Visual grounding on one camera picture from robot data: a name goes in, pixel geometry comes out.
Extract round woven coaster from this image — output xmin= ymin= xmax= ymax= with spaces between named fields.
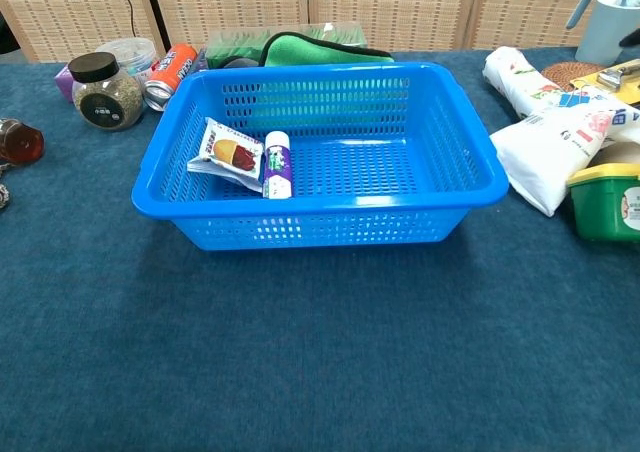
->
xmin=541 ymin=61 xmax=609 ymax=93

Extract green cloth black trim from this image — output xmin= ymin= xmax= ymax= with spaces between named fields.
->
xmin=263 ymin=31 xmax=396 ymax=68

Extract thin black cable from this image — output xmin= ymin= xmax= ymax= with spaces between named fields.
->
xmin=119 ymin=0 xmax=137 ymax=41

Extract light blue handled cup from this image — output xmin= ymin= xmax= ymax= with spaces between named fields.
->
xmin=565 ymin=0 xmax=640 ymax=67

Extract blue felt table cover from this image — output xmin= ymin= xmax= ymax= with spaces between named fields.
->
xmin=0 ymin=46 xmax=640 ymax=452

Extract razor on yellow card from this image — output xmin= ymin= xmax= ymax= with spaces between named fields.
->
xmin=574 ymin=59 xmax=640 ymax=106

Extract clear box green packets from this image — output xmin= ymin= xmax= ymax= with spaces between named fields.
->
xmin=204 ymin=21 xmax=369 ymax=71

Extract blue plastic mesh basket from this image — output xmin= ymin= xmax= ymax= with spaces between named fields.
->
xmin=131 ymin=61 xmax=510 ymax=251

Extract small purple box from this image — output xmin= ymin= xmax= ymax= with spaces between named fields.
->
xmin=53 ymin=64 xmax=76 ymax=103

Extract orange soda can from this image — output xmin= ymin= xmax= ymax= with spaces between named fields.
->
xmin=143 ymin=43 xmax=199 ymax=112

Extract coiled beige rope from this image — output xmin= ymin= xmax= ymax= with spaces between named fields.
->
xmin=0 ymin=164 xmax=14 ymax=211

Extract purple white toothpaste tube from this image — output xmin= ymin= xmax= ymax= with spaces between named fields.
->
xmin=263 ymin=130 xmax=294 ymax=200

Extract grey flat item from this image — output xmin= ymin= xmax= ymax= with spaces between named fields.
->
xmin=222 ymin=55 xmax=264 ymax=71

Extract clear round clip container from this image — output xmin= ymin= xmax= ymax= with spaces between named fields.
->
xmin=94 ymin=37 xmax=159 ymax=81

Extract honey bottle yellow cap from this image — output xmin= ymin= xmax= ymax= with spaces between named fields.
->
xmin=0 ymin=117 xmax=46 ymax=166

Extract glass jar black lid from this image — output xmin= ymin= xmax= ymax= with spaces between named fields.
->
xmin=68 ymin=51 xmax=145 ymax=132

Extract bamboo folding screen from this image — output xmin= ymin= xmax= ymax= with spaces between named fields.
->
xmin=0 ymin=0 xmax=640 ymax=63

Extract yellow lidded box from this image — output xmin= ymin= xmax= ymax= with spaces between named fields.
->
xmin=567 ymin=163 xmax=640 ymax=243

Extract white snack bag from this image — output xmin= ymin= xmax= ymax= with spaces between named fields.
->
xmin=488 ymin=84 xmax=640 ymax=217

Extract white fruit snack packet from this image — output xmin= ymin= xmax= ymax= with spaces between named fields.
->
xmin=187 ymin=116 xmax=265 ymax=193

